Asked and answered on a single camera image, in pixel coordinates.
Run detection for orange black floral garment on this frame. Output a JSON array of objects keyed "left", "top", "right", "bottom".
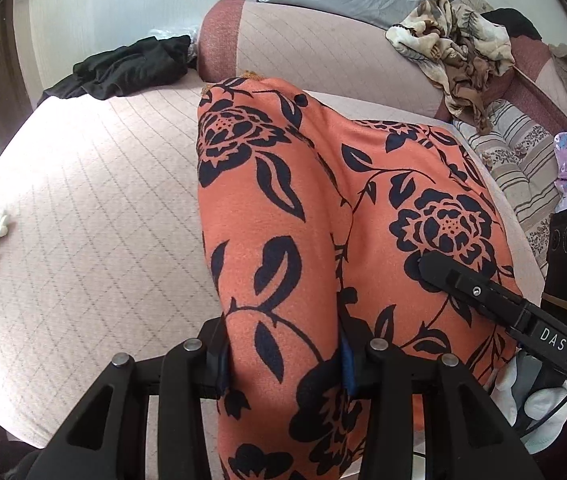
[{"left": 197, "top": 78, "right": 515, "bottom": 479}]

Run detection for white gloved right hand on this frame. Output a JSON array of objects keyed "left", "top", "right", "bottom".
[{"left": 489, "top": 350, "right": 567, "bottom": 456}]

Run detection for striped floral pillow front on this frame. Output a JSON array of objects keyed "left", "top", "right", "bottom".
[{"left": 453, "top": 100, "right": 560, "bottom": 274}]

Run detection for pink quilted bed cover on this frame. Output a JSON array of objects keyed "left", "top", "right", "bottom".
[{"left": 0, "top": 74, "right": 543, "bottom": 446}]

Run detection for brown beige floral blanket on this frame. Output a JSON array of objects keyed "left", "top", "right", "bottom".
[{"left": 385, "top": 0, "right": 515, "bottom": 134}]

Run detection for pink headboard cushion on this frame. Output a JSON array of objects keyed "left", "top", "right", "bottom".
[{"left": 198, "top": 0, "right": 567, "bottom": 133}]

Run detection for black crumpled garment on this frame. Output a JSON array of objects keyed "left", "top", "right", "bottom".
[{"left": 37, "top": 35, "right": 195, "bottom": 105}]

